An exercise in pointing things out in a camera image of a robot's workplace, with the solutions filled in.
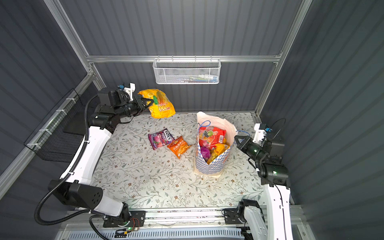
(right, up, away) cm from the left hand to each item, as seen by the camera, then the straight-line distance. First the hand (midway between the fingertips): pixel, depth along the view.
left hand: (154, 100), depth 69 cm
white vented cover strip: (+34, -64, +2) cm, 72 cm away
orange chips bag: (+8, -25, +28) cm, 39 cm away
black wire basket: (-45, -18, +1) cm, 49 cm away
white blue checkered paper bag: (+30, -33, +5) cm, 45 cm away
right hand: (+38, -18, -3) cm, 42 cm away
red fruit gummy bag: (+28, -18, +18) cm, 38 cm away
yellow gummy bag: (+32, -25, +12) cm, 42 cm away
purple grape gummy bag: (+25, -26, +11) cm, 38 cm away
